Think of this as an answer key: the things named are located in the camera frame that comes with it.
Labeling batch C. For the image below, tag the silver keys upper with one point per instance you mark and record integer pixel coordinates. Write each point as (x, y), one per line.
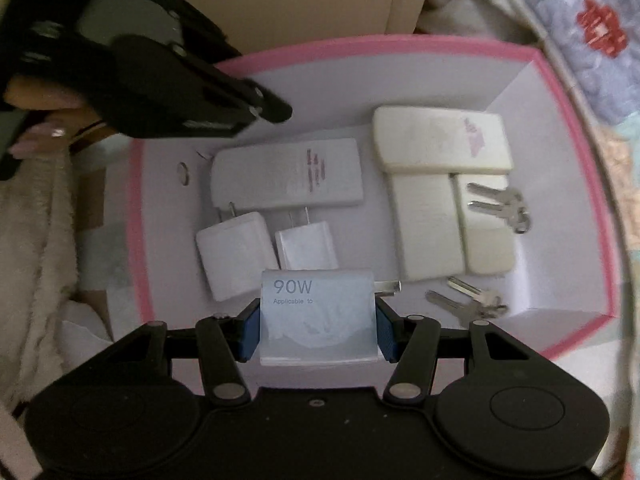
(507, 204)

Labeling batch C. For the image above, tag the person's left hand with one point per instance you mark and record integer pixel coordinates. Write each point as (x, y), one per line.
(66, 118)

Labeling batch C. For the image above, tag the small white charger plug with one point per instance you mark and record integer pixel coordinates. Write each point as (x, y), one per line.
(309, 246)

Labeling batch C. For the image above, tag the silver keys lower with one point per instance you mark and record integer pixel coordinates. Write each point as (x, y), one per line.
(479, 304)

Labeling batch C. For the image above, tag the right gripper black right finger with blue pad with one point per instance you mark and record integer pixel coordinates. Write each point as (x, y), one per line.
(411, 343)

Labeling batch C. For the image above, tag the pink cardboard box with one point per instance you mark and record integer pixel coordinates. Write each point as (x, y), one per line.
(566, 284)

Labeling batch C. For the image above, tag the white rectangular power bank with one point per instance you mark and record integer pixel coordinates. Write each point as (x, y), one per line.
(287, 175)

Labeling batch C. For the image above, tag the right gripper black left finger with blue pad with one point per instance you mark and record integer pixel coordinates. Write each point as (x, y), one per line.
(222, 344)

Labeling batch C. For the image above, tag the silver keys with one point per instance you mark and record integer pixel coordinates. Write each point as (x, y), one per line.
(479, 304)
(507, 204)

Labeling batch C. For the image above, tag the floral quilted blanket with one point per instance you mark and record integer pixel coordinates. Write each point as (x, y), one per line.
(594, 47)

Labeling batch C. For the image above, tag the white 90W charger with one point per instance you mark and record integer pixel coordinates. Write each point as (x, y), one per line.
(318, 318)

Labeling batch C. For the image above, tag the white charger plug left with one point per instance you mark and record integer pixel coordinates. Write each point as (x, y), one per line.
(234, 253)

